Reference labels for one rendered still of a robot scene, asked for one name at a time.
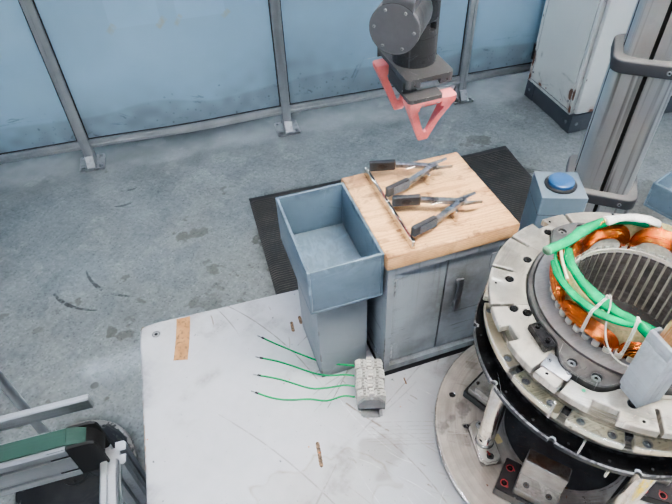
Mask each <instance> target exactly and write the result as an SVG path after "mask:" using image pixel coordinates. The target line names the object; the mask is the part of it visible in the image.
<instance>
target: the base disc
mask: <svg viewBox="0 0 672 504"><path fill-rule="evenodd" d="M482 371H483V370H482V368H481V366H480V363H479V360H478V357H477V354H476V350H475V345H474V344H473V345H472V346H470V347H469V348H468V349H466V350H465V351H464V352H463V353H462V354H461V355H460V356H459V357H458V358H457V359H456V360H455V361H454V362H453V364H452V365H451V366H450V368H449V369H448V371H447V373H446V374H445V376H444V378H443V380H442V383H441V385H440V388H439V391H438V395H437V400H436V405H435V419H434V420H435V434H436V440H437V445H438V449H439V453H440V456H441V459H442V461H443V464H444V467H445V469H446V471H447V473H448V475H449V477H450V479H451V481H452V483H453V485H454V486H455V488H456V489H457V491H458V493H459V494H460V496H461V497H462V498H463V500H464V501H465V502H466V504H512V503H510V502H508V501H506V500H504V499H502V498H501V497H499V496H497V495H495V494H493V490H494V488H495V485H496V483H497V480H498V478H499V475H500V473H501V470H502V468H503V466H504V463H505V461H506V458H509V459H511V460H513V461H515V462H517V463H519V464H521V465H523V462H522V461H521V460H520V459H519V457H518V456H517V455H516V453H515V452H514V450H513V448H512V447H511V445H510V443H509V440H508V437H507V434H506V430H505V412H504V415H503V418H502V420H501V423H500V426H499V429H498V432H497V434H499V435H500V437H501V439H502V441H503V442H502V443H500V444H497V443H496V445H497V448H498V450H499V453H500V455H501V456H500V458H499V460H498V462H497V463H496V464H490V465H486V464H484V463H482V462H481V461H480V460H479V457H478V454H477V451H476V449H475V446H474V443H473V440H472V437H471V434H470V431H469V426H470V424H471V423H472V421H477V420H482V417H483V414H484V412H483V411H482V410H481V409H479V408H478V407H477V406H475V405H474V404H473V403H472V402H470V401H469V400H468V399H466V398H465V397H464V396H463V392H464V390H465V389H466V388H467V387H468V386H469V385H470V384H471V383H472V381H473V380H474V379H475V378H477V376H478V375H479V374H480V373H481V372H482ZM626 477H627V476H623V475H620V476H619V477H618V478H617V479H616V480H615V481H614V482H612V483H611V484H609V485H607V486H605V487H603V488H599V489H595V490H588V491H579V490H571V489H566V488H565V489H564V490H563V492H562V494H561V497H560V500H559V503H558V504H606V502H607V501H608V500H609V498H610V497H611V496H612V495H613V493H614V492H615V491H616V490H617V488H618V487H619V486H620V485H621V483H622V482H623V481H624V480H625V478H626ZM486 484H487V485H488V486H487V485H486ZM566 496H567V498H566Z"/></svg>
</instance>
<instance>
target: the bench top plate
mask: <svg viewBox="0 0 672 504"><path fill-rule="evenodd" d="M188 316H190V340H189V352H188V360H176V361H173V359H174V351H175V341H176V319H180V318H184V317H188ZM188 316H184V317H179V318H175V319H171V320H167V321H162V322H158V323H154V324H151V325H148V326H146V327H142V328H141V334H140V350H141V374H142V397H143V420H144V443H145V466H146V490H147V504H466V502H465V501H464V500H463V498H462V497H461V496H460V494H459V493H458V491H457V489H456V488H455V486H454V485H453V483H452V481H451V479H450V477H449V475H448V473H447V471H446V469H445V467H444V464H443V461H442V459H441V456H440V453H439V449H438V445H437V440H436V434H435V420H434V419H435V405H436V400H437V395H438V391H439V388H440V385H441V383H442V380H443V378H444V376H445V374H446V373H447V371H448V369H449V368H450V366H451V365H452V364H453V362H454V361H455V360H456V359H457V358H458V357H459V356H460V355H461V354H462V353H463V352H464V351H463V352H460V353H457V354H454V355H451V356H447V357H444V358H441V359H438V360H435V361H431V362H428V363H425V364H422V365H419V366H416V367H412V368H409V369H406V370H403V371H400V372H396V373H393V374H390V375H387V376H385V382H384V390H385V391H386V406H385V409H383V408H382V411H383V416H381V417H378V418H363V416H361V409H360V410H358V406H357V399H356V390H355V387H349V386H341V387H336V388H329V389H319V390H313V389H307V388H303V387H300V386H297V385H294V384H291V383H288V382H285V381H281V380H277V379H272V378H266V377H260V376H257V375H253V374H261V375H266V376H272V377H277V378H281V379H285V380H288V381H291V382H294V383H297V384H300V385H303V386H307V387H313V388H320V387H330V386H335V385H341V384H349V385H355V381H356V378H355V376H354V377H353V376H332V377H330V376H326V377H323V378H322V376H321V375H316V374H312V373H309V372H306V371H303V370H300V369H297V368H295V367H292V366H289V365H286V364H282V363H279V362H275V361H270V360H265V359H260V358H257V357H264V358H269V359H274V360H278V361H282V362H285V363H289V364H292V365H295V366H297V367H300V368H303V369H306V370H309V371H312V372H316V373H320V371H319V368H318V365H317V363H316V361H315V360H312V359H309V358H307V357H304V356H302V355H299V354H297V353H294V352H292V351H289V350H287V349H285V348H282V347H280V346H278V345H275V344H273V343H271V342H269V341H267V340H264V339H262V338H261V337H262V336H263V337H265V338H267V339H269V340H271V341H273V342H275V343H278V344H280V345H282V346H285V347H287V348H289V349H292V350H294V351H296V352H299V353H301V354H304V355H307V356H309V357H312V358H315V357H314V355H313V352H312V349H311V347H310V344H309V341H308V339H307V336H306V333H305V330H304V328H303V325H302V317H301V308H300V299H299V291H298V290H294V291H290V292H286V293H282V294H277V295H273V296H269V297H265V298H260V299H256V300H252V301H248V302H243V303H239V304H235V305H230V306H226V307H222V308H218V309H213V310H209V311H205V312H201V313H196V314H192V315H188ZM258 335H259V336H261V337H259V336H258ZM255 356H257V357H255ZM320 374H321V373H320ZM251 390H252V391H257V392H259V393H262V394H265V395H268V396H271V397H275V398H283V399H299V398H314V399H321V400H328V399H332V398H335V397H338V396H341V395H352V396H355V398H352V397H341V398H338V399H335V400H332V401H328V402H321V401H314V400H298V401H283V400H275V399H271V398H267V397H264V396H261V395H259V394H255V393H254V392H251Z"/></svg>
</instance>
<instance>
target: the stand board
mask: <svg viewBox="0 0 672 504"><path fill-rule="evenodd" d="M445 157H446V158H447V160H445V161H443V162H441V163H438V165H439V166H444V165H453V167H452V168H446V169H439V170H432V171H431V172H429V173H430V175H431V176H430V185H426V184H425V182H424V181H423V180H422V178H420V179H419V180H417V181H416V182H414V183H413V184H411V185H410V187H409V188H408V189H406V190H404V191H402V192H400V193H398V194H395V195H408V194H420V195H421V196H430V197H453V198H458V197H460V196H463V195H466V194H469V193H471V192H474V191H475V192H476V194H475V195H473V196H471V197H469V198H467V201H476V200H483V202H482V203H478V204H472V205H465V206H464V205H463V206H460V207H459V208H458V210H459V215H458V221H457V222H454V221H453V219H452V218H451V217H450V215H448V216H447V217H445V218H444V219H443V220H441V221H440V222H439V223H437V226H436V227H434V228H432V229H430V230H428V231H426V232H424V233H422V234H420V235H418V236H416V237H413V236H412V237H413V238H414V240H415V249H411V248H410V246H409V245H408V243H407V241H406V240H405V238H404V237H403V235H402V234H401V232H400V230H399V229H398V227H397V226H396V224H395V222H394V221H393V219H392V218H391V216H390V215H389V213H388V211H387V210H386V208H385V207H384V205H383V203H382V202H381V200H380V199H379V197H378V196H377V194H376V192H375V191H374V189H373V188H372V186H371V185H370V183H369V181H368V180H367V178H366V177H365V175H364V173H362V174H358V175H354V176H349V177H345V178H342V179H341V182H343V183H344V184H345V186H346V188H347V190H348V191H349V193H350V195H351V197H352V198H353V200H354V202H355V203H356V205H357V207H358V209H359V210H360V212H361V214H362V216H363V217H364V219H365V221H366V223H367V224H368V226H369V228H370V229H371V231H372V233H373V235H374V236H375V238H376V240H377V242H378V243H379V245H380V247H381V249H382V250H383V252H384V266H385V268H386V270H387V271H389V270H393V269H396V268H400V267H404V266H407V265H411V264H415V263H418V262H422V261H426V260H430V259H433V258H437V257H441V256H444V255H448V254H452V253H455V252H459V251H463V250H467V249H470V248H474V247H478V246H481V245H485V244H489V243H492V242H496V241H500V240H504V239H507V238H511V237H512V236H513V235H515V234H516V233H517V232H518V230H519V226H520V223H519V222H518V221H517V220H516V219H515V218H514V216H513V215H512V214H511V213H510V212H509V211H508V210H507V209H506V207H505V206H504V205H503V204H502V203H501V202H500V201H499V199H498V198H497V197H496V196H495V195H494V194H493V193H492V192H491V190H490V189H489V188H488V187H487V186H486V185H485V184H484V182H483V181H482V180H481V179H480V178H479V177H478V176H477V175H476V173H475V172H474V171H473V170H472V169H471V168H470V167H469V165H468V164H467V163H466V162H465V161H464V160H463V159H462V158H461V156H460V155H459V154H458V153H457V152H454V153H450V154H446V155H441V156H437V157H432V158H428V159H424V160H419V161H415V162H423V163H430V162H433V161H436V160H439V159H442V158H445ZM417 172H419V169H415V168H409V169H405V168H396V167H395V170H388V171H372V172H371V174H372V175H373V177H374V178H375V180H376V181H377V183H378V184H379V186H380V188H381V189H382V191H383V192H384V194H385V187H386V186H389V185H391V184H393V183H395V182H397V181H400V180H402V179H404V178H406V177H407V178H410V177H411V176H413V175H414V174H416V173H417ZM445 205H446V204H434V205H431V203H420V205H416V206H400V207H394V209H395V211H396V212H397V214H398V215H399V217H400V218H401V220H402V221H403V223H404V224H405V226H406V227H407V229H408V231H409V232H410V234H411V226H413V225H415V224H417V223H419V222H421V221H423V220H425V219H427V218H429V217H431V216H433V215H435V216H436V215H437V214H439V213H440V212H441V211H443V210H444V209H445Z"/></svg>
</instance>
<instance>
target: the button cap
mask: <svg viewBox="0 0 672 504"><path fill-rule="evenodd" d="M548 184H549V185H550V186H551V187H553V188H555V189H557V190H563V191H566V190H571V189H573V187H574V185H575V180H574V178H573V177H572V176H571V175H569V174H566V173H562V172H557V173H553V174H551V175H550V176H549V179H548Z"/></svg>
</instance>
